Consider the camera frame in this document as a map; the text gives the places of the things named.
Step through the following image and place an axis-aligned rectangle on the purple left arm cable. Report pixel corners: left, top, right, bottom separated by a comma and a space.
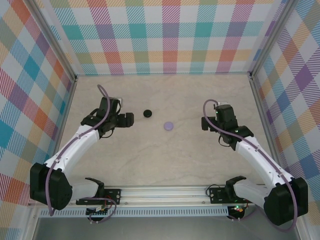
47, 84, 118, 225

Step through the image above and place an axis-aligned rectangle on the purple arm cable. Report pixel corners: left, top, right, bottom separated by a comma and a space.
203, 99, 300, 232
47, 84, 118, 225

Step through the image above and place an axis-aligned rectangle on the aluminium side frame rail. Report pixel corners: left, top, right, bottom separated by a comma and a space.
46, 76, 78, 187
248, 72, 287, 186

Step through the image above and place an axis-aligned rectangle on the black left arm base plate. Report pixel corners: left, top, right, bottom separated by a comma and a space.
76, 188, 123, 206

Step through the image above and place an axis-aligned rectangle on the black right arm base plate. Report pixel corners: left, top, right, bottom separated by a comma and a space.
209, 186, 255, 205

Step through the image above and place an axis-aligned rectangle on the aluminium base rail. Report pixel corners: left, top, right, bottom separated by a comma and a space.
27, 186, 303, 207

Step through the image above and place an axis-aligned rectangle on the aluminium frame post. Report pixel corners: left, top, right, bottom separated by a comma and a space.
29, 0, 78, 83
249, 0, 298, 81

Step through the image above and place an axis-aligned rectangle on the perforated white cable duct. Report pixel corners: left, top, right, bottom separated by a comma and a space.
39, 208, 230, 218

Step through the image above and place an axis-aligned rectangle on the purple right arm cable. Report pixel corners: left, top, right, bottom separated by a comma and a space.
203, 99, 300, 232

